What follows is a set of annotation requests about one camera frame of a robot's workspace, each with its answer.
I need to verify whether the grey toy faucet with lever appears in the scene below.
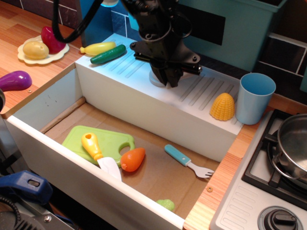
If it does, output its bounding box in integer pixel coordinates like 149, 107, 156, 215
149, 69, 191, 87

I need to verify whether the blue clamp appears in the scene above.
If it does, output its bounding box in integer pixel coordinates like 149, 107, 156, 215
0, 171, 53, 205

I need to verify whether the orange toy carrot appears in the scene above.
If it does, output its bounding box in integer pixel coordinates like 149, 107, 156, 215
120, 148, 146, 172

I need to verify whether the yellow toy corn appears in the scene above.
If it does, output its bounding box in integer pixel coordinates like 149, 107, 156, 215
210, 92, 235, 121

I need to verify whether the black cable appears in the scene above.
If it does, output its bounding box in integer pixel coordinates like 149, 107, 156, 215
52, 0, 101, 44

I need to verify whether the yellow toy potato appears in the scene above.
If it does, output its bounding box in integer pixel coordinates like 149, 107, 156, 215
23, 41, 49, 59

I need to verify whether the grey toy stove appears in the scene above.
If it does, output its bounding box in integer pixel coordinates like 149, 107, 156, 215
209, 110, 307, 230

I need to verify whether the silver metal pot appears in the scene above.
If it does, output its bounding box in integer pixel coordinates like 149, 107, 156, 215
272, 114, 307, 185

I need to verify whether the blue handled toy fork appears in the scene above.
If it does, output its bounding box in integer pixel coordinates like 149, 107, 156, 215
164, 144, 214, 178

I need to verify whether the green toy cucumber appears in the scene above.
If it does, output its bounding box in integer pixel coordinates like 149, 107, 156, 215
90, 45, 126, 65

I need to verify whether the red toy pepper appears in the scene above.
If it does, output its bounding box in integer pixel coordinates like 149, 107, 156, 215
41, 26, 66, 55

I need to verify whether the teal plastic bin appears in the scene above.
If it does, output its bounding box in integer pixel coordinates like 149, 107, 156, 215
125, 0, 287, 72

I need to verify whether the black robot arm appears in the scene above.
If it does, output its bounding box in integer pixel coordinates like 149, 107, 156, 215
122, 0, 202, 87

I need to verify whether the green toy cutting board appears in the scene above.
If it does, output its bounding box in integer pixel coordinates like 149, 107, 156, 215
62, 126, 135, 168

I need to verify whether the black stove knob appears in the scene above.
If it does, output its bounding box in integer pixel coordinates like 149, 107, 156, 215
258, 206, 304, 230

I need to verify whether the white toy sink unit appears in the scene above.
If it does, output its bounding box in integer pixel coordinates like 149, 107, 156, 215
4, 33, 245, 230

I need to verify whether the light green toy lettuce piece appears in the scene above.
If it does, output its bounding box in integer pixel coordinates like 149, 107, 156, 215
156, 199, 175, 211

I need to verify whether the purple toy eggplant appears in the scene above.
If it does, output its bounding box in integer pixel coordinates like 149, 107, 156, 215
0, 70, 32, 92

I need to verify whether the light blue plastic cup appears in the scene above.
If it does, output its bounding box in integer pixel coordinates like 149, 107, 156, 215
236, 73, 276, 125

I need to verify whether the yellow handled toy knife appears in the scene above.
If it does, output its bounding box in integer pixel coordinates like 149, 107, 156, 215
81, 133, 122, 181

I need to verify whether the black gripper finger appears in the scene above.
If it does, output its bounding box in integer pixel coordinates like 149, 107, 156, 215
166, 68, 184, 88
150, 61, 167, 84

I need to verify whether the cream scalloped toy plate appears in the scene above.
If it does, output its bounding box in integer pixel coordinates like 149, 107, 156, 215
17, 35, 70, 65

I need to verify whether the yellow toy squash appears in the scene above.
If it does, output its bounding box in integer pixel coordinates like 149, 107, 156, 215
80, 42, 116, 56

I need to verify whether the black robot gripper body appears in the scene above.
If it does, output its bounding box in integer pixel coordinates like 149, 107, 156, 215
130, 29, 202, 76

